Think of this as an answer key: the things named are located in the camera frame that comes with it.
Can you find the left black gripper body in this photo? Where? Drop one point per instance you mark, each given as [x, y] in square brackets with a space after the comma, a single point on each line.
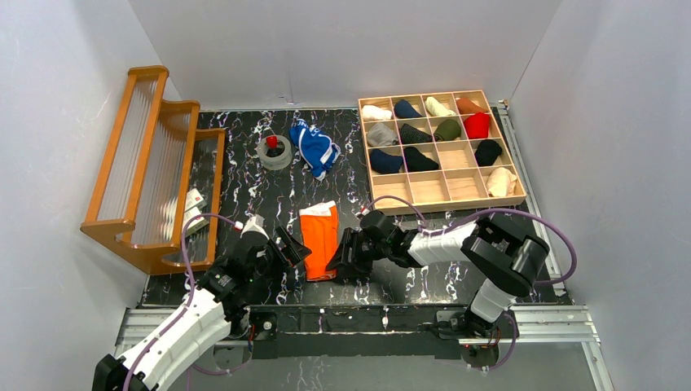
[279, 250]

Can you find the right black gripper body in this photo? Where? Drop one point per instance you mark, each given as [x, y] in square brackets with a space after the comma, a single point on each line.
[357, 248]

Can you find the orange underwear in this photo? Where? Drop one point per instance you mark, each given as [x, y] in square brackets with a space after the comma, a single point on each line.
[319, 227]

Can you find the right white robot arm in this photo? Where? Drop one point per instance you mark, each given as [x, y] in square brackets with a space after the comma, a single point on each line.
[509, 256]

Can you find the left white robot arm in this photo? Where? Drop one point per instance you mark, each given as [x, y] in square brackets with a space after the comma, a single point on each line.
[213, 308]

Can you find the clear tape roll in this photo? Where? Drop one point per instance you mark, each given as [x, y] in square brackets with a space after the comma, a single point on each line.
[275, 159]

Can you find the blue underwear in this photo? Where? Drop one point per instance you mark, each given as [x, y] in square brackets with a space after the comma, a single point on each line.
[315, 147]

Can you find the black rolled cloth middle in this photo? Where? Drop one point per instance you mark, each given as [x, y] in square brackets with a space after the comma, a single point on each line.
[416, 161]

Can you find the black rolled cloth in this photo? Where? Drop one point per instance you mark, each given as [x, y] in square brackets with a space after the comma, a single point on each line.
[416, 161]
[487, 152]

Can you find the white box red label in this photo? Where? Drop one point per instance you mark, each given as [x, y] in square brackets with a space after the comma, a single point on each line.
[194, 201]

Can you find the small red cap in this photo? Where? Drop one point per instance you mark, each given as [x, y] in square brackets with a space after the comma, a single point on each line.
[272, 142]

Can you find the wooden compartment organizer box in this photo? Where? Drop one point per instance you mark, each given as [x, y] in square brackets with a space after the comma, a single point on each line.
[459, 183]

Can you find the grey rolled cloth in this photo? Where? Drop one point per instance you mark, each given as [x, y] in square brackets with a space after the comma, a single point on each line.
[380, 135]

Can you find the dark patterned rolled cloth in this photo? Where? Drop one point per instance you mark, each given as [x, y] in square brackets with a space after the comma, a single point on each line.
[411, 135]

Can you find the beige rolled cloth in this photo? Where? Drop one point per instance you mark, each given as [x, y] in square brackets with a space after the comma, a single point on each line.
[501, 182]

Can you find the olive rolled cloth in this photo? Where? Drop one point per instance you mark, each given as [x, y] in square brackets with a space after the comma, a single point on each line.
[448, 130]

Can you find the white rolled cloth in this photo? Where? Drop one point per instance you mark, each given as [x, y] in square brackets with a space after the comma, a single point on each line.
[373, 113]

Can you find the navy rolled cloth top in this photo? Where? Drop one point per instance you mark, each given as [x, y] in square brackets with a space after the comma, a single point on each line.
[404, 110]

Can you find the black rolled cloth right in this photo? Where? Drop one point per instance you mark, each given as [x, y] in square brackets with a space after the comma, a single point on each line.
[487, 152]

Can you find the wooden acrylic tiered rack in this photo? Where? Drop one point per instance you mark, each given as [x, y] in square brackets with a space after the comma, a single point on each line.
[137, 206]

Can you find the cream rolled cloth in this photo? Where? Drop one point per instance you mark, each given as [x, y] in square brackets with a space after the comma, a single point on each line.
[435, 108]

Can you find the red rolled cloth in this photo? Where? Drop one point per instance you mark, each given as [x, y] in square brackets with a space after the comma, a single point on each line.
[477, 125]

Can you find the rust orange rolled cloth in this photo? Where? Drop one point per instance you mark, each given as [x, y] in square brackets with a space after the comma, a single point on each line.
[466, 106]

